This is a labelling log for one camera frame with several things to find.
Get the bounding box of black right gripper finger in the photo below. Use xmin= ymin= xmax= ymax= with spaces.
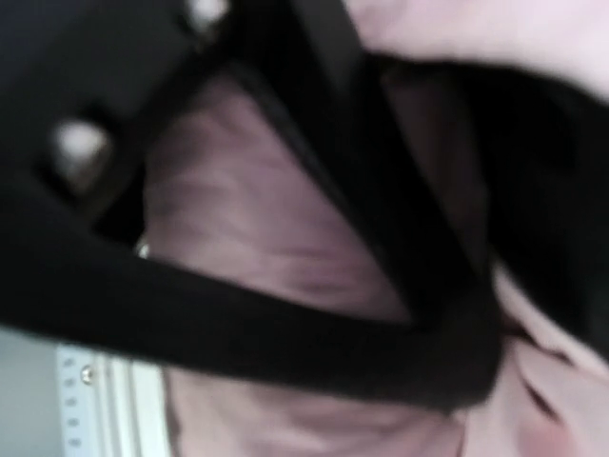
xmin=1 ymin=1 xmax=501 ymax=411

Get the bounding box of pink umbrella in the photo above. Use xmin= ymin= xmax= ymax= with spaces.
xmin=146 ymin=1 xmax=608 ymax=456

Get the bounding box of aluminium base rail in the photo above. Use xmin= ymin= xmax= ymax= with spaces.
xmin=56 ymin=345 xmax=172 ymax=457

